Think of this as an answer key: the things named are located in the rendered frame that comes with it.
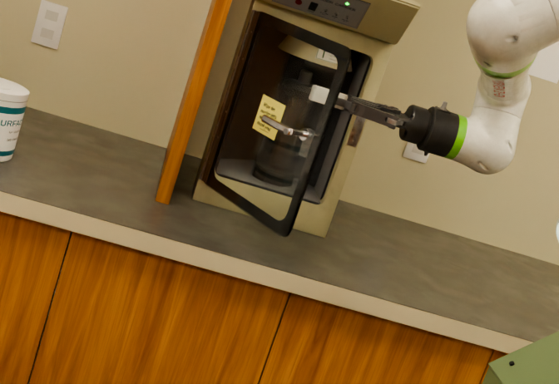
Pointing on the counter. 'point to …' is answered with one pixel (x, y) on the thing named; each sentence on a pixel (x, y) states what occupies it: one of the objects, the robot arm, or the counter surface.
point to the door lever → (285, 128)
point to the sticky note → (268, 106)
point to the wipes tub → (11, 115)
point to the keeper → (356, 131)
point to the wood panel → (197, 80)
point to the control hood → (387, 18)
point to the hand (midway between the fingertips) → (328, 97)
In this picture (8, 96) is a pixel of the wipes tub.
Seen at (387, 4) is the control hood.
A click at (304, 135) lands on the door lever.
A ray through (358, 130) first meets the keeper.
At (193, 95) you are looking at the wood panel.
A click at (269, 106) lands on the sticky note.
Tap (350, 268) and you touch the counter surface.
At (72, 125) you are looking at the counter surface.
